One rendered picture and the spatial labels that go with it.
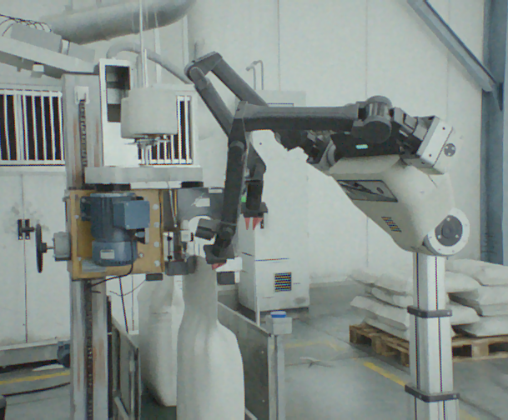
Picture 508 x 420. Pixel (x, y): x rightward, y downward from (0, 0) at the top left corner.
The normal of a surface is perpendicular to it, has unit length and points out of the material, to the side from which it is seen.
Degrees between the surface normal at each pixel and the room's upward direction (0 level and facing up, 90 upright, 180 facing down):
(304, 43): 90
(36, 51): 90
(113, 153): 90
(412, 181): 90
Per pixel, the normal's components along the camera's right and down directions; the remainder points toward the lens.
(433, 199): 0.63, 0.44
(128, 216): 0.71, 0.02
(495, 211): -0.94, 0.04
